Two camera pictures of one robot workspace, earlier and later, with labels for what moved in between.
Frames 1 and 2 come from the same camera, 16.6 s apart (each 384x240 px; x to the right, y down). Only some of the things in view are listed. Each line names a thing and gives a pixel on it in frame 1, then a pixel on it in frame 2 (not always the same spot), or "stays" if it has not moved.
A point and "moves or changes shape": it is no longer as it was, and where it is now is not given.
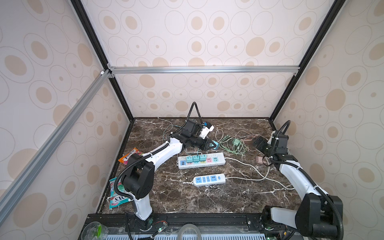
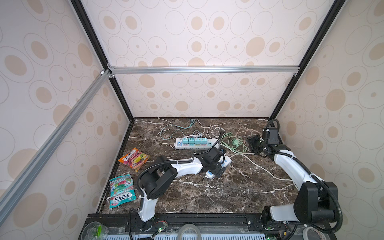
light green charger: x=236 y=142 stays
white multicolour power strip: x=188 y=161 moves or changes shape
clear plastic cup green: x=94 y=230 stays
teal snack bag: x=116 y=198 stays
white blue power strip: x=208 y=179 → x=227 y=160
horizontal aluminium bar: x=138 y=69 stays
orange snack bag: x=124 y=159 stays
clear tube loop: x=179 y=236 stays
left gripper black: x=204 y=145 → x=216 y=171
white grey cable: x=215 y=134 moves or changes shape
